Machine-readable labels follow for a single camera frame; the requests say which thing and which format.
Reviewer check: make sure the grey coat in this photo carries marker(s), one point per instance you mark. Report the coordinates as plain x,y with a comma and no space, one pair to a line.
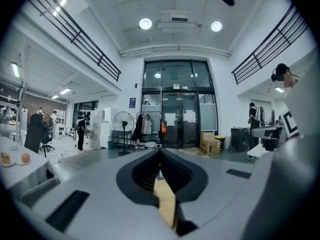
146,124

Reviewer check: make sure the orange bag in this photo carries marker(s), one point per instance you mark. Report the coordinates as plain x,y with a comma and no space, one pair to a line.
163,127

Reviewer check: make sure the orange fruit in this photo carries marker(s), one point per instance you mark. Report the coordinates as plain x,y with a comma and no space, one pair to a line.
25,158

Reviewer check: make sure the black glass door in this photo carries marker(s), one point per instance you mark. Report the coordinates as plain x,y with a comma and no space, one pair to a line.
178,136

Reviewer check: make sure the round ceiling light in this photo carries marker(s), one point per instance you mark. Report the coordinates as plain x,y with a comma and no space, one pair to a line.
145,23
216,26

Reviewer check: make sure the cardboard box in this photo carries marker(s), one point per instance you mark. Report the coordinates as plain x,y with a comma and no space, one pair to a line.
210,144

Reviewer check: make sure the table with white tablecloth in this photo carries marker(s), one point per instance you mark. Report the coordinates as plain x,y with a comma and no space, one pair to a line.
22,176

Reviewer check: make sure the white storage cabinets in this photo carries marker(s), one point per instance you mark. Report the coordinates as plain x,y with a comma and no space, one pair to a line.
98,129

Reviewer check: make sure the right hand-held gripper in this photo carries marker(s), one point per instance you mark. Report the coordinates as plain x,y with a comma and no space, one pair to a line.
290,124

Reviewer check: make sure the round wooden table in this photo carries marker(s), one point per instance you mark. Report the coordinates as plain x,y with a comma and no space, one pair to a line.
163,204

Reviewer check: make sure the white shelving unit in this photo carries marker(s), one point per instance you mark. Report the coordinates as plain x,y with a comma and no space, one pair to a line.
21,119

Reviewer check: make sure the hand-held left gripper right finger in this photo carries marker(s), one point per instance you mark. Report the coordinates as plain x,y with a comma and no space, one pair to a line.
225,196

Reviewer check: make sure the small white bowl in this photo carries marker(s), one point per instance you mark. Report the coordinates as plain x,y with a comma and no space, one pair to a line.
14,147

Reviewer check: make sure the ceiling air conditioner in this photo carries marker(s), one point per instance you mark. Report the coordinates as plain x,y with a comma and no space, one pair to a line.
175,21

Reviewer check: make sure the white paper sheet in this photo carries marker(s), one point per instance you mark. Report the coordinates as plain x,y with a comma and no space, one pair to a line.
170,119
189,116

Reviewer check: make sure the black metal rack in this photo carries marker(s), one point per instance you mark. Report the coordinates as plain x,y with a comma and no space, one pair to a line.
117,139

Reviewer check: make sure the black cabinet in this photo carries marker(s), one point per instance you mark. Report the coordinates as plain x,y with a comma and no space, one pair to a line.
238,139

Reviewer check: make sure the black bin with yellow lid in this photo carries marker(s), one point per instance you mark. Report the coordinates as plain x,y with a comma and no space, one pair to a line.
222,142

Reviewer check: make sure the black clothes rack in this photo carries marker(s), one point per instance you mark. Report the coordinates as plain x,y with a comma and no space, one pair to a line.
150,112

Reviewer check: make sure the bread slices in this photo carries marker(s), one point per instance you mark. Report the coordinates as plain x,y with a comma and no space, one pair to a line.
5,158

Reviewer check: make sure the grey chair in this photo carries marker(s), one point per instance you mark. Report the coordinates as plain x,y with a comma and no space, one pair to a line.
40,191

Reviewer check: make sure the green waste bin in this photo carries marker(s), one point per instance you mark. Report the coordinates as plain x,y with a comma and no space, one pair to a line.
110,144

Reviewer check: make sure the blue poster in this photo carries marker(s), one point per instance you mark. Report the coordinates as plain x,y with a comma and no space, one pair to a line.
132,103

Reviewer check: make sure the small white plate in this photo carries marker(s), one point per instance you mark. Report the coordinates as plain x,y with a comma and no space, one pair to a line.
18,162
12,164

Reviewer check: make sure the black balcony railing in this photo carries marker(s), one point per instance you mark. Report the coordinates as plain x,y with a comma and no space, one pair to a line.
257,61
100,59

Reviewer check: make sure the black standing fan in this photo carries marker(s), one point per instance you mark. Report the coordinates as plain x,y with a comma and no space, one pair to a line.
123,121

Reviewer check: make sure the black office chair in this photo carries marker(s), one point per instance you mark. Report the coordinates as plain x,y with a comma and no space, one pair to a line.
35,131

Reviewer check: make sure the black coat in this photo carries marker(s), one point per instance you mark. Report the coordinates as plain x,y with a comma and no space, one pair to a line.
137,129

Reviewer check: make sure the ceiling tube light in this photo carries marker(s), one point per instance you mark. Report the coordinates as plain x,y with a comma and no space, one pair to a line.
54,96
65,91
15,70

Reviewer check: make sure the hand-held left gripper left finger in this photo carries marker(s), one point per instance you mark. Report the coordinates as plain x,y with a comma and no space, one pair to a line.
87,204

